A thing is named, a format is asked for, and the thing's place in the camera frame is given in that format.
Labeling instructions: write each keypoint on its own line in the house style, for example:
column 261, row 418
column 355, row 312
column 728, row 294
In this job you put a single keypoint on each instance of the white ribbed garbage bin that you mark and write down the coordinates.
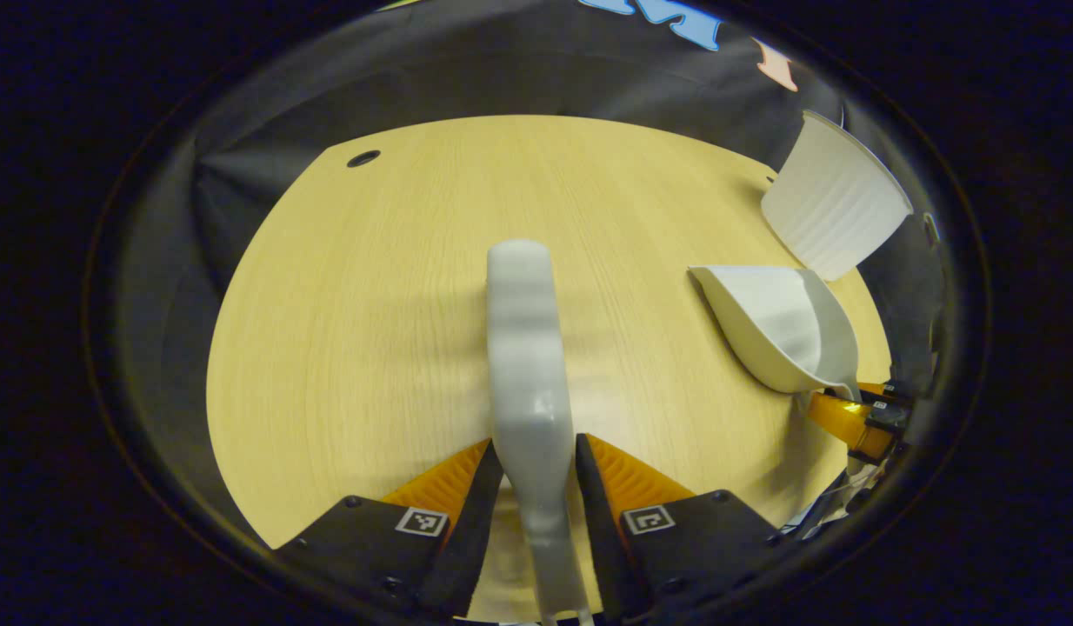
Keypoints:
column 836, row 204

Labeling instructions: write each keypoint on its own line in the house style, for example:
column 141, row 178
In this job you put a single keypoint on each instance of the small grey broom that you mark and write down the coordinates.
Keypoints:
column 523, row 348

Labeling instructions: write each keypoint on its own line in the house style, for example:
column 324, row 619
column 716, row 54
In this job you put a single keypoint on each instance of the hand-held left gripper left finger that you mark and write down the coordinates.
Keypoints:
column 363, row 548

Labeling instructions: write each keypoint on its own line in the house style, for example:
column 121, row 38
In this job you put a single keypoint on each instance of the wooden desktop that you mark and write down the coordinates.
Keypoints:
column 371, row 304

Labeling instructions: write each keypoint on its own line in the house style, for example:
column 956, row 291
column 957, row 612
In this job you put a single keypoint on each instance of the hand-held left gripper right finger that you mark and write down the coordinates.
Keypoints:
column 702, row 548

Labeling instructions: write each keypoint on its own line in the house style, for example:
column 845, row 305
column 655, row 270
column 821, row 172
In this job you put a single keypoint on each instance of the grey plastic dustpan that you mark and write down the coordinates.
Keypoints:
column 780, row 322

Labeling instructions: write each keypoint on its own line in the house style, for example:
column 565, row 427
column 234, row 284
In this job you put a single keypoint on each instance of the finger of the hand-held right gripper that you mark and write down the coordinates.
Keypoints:
column 858, row 422

